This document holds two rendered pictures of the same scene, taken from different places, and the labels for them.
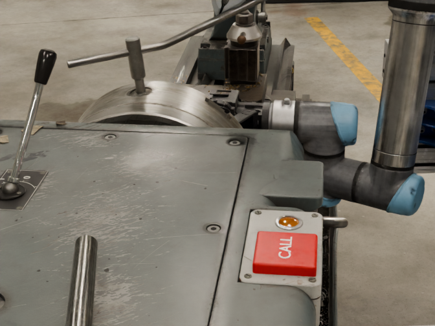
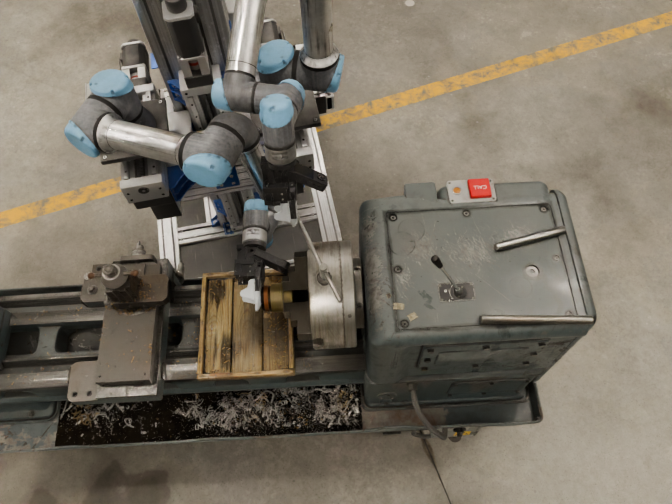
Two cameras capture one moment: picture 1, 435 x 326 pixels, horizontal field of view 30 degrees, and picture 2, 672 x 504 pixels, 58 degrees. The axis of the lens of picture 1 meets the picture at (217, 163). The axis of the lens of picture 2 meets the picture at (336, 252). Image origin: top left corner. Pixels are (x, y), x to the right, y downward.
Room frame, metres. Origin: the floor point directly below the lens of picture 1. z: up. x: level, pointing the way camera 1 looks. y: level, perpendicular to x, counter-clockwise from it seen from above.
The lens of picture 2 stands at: (1.20, 0.80, 2.73)
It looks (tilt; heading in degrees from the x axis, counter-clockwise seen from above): 63 degrees down; 262
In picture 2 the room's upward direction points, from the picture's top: 3 degrees counter-clockwise
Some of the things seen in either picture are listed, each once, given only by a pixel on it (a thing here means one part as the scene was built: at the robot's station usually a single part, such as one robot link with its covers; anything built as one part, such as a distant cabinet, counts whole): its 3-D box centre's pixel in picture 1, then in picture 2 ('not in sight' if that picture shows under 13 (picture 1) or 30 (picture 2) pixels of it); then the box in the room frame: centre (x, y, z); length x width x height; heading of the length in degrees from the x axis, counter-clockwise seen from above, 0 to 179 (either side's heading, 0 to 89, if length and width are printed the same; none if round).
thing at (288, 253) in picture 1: (285, 256); (479, 188); (0.66, -0.06, 1.26); 0.06 x 0.06 x 0.02; 82
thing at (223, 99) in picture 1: (237, 117); (251, 263); (1.34, -0.04, 1.10); 0.12 x 0.09 x 0.08; 81
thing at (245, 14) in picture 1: (244, 16); (109, 269); (1.74, -0.07, 1.17); 0.04 x 0.04 x 0.03
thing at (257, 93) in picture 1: (243, 93); (137, 293); (1.72, -0.06, 0.99); 0.20 x 0.10 x 0.05; 172
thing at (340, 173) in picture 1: (331, 175); (262, 229); (1.30, -0.21, 1.00); 0.11 x 0.08 x 0.11; 57
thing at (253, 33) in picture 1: (244, 30); (113, 274); (1.74, -0.07, 1.13); 0.08 x 0.08 x 0.03
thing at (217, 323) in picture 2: not in sight; (247, 323); (1.40, 0.06, 0.89); 0.36 x 0.30 x 0.04; 82
